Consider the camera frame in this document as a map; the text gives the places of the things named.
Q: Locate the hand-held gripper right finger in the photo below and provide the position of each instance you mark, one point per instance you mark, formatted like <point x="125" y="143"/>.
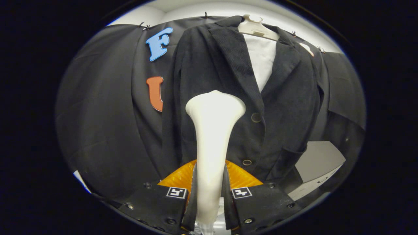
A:
<point x="228" y="209"/>

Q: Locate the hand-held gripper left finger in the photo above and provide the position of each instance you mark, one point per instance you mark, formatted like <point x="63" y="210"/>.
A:
<point x="192" y="209"/>

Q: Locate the white garment steamer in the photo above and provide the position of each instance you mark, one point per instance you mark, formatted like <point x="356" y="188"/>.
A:
<point x="212" y="137"/>

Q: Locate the black suit jacket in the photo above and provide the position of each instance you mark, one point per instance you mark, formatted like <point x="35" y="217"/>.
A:
<point x="222" y="65"/>

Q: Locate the white shirt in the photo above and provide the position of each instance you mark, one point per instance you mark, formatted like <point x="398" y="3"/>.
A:
<point x="261" y="58"/>

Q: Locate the white clothes hanger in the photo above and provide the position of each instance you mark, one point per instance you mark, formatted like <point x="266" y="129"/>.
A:
<point x="253" y="27"/>

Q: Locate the grey cabinet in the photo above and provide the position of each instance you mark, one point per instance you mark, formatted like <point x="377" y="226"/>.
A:
<point x="320" y="160"/>

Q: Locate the black backdrop cloth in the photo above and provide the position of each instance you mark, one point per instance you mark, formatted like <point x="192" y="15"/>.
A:
<point x="98" y="114"/>

